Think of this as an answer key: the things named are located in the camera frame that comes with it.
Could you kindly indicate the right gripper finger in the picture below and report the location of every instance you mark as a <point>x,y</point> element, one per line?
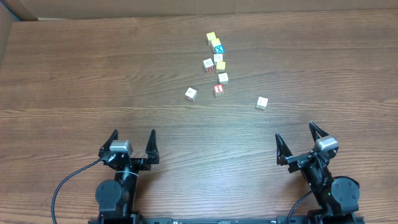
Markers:
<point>316,132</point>
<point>283,150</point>

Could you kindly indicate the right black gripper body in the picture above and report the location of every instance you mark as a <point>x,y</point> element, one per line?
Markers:
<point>304,160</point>

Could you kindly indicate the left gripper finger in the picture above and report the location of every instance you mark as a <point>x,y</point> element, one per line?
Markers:
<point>151,148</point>
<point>114,136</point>

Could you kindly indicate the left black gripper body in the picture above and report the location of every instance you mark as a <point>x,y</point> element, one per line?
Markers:
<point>130,161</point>

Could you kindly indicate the white ladybug wooden block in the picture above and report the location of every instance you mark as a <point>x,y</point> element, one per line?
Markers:
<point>262,103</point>

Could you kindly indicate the white block blue D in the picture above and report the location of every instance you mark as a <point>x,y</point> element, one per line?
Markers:
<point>191,94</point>

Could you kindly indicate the red I wooden block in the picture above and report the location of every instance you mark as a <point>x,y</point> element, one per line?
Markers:
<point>218,90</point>

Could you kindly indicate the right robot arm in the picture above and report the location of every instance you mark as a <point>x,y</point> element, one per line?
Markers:
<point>337,196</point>

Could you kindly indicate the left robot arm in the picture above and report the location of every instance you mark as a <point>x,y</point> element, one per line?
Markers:
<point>116,196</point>

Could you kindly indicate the white picture block lower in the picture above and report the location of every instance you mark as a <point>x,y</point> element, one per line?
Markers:
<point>223,78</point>

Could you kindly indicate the white picture block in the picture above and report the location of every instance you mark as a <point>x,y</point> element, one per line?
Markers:
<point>217,58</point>
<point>223,78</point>

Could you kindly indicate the white block red side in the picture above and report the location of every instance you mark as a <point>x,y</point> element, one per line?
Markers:
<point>208,65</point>

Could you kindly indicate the yellow block middle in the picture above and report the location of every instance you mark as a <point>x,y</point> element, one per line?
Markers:
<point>220,67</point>

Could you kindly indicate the white picture block upper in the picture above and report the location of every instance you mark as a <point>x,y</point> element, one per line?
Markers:
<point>217,58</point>

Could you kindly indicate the blue X wooden block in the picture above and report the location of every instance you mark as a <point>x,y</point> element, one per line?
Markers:
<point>219,49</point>

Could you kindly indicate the yellow wooden block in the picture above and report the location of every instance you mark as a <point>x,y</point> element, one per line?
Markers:
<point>215,42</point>
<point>210,36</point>

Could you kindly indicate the yellow top wooden block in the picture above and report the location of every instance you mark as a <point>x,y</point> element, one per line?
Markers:
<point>210,36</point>

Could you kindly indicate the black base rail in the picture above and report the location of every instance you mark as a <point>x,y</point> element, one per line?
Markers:
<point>167,220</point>

